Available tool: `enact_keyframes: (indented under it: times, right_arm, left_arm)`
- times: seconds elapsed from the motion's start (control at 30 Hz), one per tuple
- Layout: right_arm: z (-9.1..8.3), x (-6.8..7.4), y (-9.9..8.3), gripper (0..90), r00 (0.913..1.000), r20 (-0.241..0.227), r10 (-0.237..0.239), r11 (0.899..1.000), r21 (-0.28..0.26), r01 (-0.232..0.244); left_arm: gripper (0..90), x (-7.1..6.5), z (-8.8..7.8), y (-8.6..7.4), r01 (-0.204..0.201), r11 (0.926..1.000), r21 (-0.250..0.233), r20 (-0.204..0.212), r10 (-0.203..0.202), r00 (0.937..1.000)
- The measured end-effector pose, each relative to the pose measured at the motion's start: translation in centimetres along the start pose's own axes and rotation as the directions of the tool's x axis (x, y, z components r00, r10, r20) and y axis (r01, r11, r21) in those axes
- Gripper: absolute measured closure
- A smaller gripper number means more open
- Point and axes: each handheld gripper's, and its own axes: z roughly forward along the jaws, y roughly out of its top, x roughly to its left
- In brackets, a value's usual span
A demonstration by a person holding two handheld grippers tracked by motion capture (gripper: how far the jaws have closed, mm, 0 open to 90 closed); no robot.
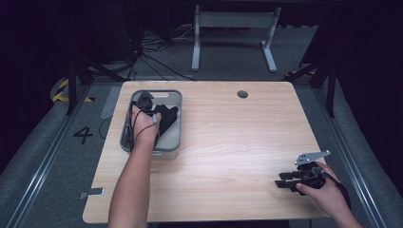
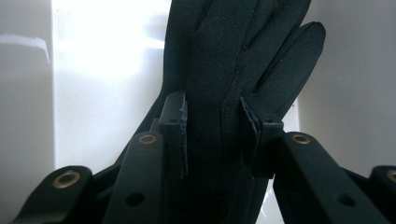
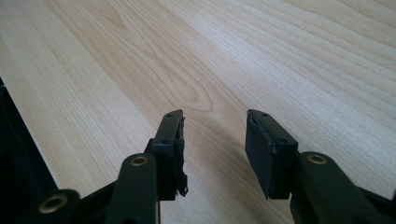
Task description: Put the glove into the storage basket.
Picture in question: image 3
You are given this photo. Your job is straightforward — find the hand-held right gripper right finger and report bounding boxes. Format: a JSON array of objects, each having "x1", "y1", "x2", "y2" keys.
[{"x1": 244, "y1": 108, "x2": 301, "y2": 201}]

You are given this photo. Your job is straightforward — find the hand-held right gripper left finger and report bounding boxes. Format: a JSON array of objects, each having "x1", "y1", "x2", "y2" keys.
[{"x1": 151, "y1": 108, "x2": 190, "y2": 202}]

